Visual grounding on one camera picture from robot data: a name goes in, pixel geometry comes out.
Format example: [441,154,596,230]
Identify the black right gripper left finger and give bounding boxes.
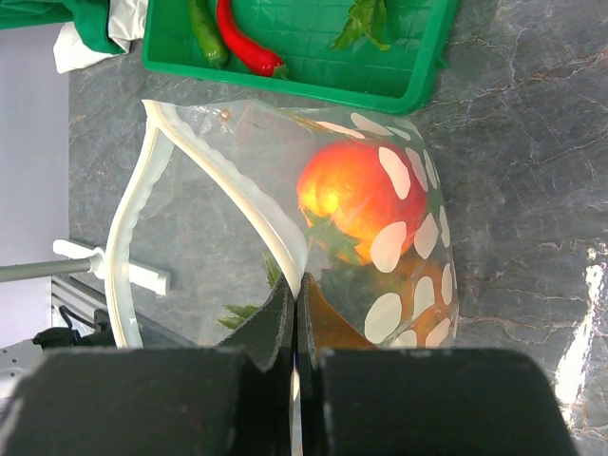
[1,279,295,455]

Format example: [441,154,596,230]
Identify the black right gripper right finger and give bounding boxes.
[296,275,576,455]

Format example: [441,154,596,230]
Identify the orange carrot with green leaves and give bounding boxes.
[217,250,458,352]

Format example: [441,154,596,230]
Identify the clear dotted zip top bag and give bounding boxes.
[105,100,459,349]

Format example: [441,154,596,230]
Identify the red tomato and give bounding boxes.
[296,140,428,273]

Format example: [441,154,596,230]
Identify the white radish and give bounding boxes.
[330,0,390,51]

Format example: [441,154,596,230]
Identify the silver clothes rack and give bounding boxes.
[1,239,171,295]

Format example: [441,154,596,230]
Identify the red chili pepper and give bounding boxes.
[216,0,288,79]

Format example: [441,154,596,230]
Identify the green plastic tray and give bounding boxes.
[142,1,458,114]

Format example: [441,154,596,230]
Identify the green chili pepper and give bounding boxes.
[187,0,230,68]

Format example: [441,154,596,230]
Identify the white t-shirt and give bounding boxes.
[53,0,148,74]

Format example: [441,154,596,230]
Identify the green t-shirt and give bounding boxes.
[1,0,124,55]

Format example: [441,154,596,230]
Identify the aluminium frame rail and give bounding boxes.
[51,275,110,332]

